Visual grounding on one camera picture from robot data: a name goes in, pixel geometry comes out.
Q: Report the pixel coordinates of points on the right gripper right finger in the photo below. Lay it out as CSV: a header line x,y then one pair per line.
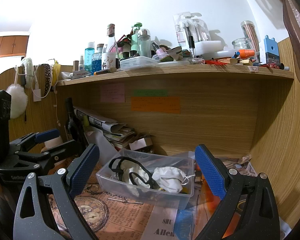
x,y
259,218

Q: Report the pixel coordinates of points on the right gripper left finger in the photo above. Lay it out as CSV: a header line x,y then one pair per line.
x,y
33,217

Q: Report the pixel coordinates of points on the black strapped white cloth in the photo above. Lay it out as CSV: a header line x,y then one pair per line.
x,y
133,173

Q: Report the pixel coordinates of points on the white drawstring cloth bag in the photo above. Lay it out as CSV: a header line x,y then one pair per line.
x,y
170,179

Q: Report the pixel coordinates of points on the white paper roll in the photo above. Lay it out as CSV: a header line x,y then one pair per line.
x,y
52,143

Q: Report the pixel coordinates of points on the white fluffy puff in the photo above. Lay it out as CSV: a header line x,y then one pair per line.
x,y
19,100

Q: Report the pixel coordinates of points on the clock print paper mat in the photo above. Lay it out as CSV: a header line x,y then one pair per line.
x,y
110,219

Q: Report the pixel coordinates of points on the metal pen on table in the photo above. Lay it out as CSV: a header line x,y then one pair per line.
x,y
124,201

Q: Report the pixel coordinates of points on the white paper sheet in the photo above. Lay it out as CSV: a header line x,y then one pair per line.
x,y
106,149

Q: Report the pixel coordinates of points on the clear plastic bin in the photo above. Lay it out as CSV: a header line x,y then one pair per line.
x,y
108,181

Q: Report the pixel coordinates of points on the stack of newspapers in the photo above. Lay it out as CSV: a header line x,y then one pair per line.
x,y
117,133

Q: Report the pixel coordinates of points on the small white cardboard box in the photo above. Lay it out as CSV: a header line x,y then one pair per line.
x,y
141,143

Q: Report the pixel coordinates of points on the pink sticky note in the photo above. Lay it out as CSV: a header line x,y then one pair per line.
x,y
113,93

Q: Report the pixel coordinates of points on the blue liquid bottle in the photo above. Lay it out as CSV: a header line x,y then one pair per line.
x,y
88,53

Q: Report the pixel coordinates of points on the orange sticky note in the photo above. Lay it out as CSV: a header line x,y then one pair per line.
x,y
162,104

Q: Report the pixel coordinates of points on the green sticky note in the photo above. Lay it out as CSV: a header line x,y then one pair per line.
x,y
150,93

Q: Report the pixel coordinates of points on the clear lidded food container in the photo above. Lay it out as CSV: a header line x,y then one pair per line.
x,y
138,62

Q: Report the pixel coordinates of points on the blue plastic block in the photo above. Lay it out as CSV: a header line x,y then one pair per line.
x,y
271,51

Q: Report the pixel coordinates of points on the green pump bottle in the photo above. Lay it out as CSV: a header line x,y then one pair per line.
x,y
134,48

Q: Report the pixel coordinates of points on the glass jar with pencils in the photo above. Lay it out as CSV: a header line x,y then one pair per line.
x,y
249,31

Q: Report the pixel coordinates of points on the white soap dispenser bottles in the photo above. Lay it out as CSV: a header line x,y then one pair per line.
x,y
190,24

